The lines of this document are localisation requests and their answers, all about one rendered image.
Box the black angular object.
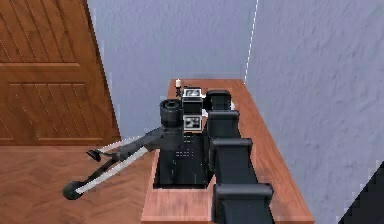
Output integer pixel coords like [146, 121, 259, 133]
[336, 159, 384, 224]

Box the black laptop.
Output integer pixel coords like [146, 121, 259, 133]
[152, 132, 215, 190]

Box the brown wooden table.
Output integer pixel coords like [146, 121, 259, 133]
[140, 78, 315, 224]

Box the brown wooden door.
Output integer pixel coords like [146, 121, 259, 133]
[0, 0, 122, 147]

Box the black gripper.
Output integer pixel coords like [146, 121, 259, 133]
[62, 98, 185, 201]

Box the white candle on black holder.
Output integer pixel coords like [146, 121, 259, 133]
[174, 78, 183, 98]

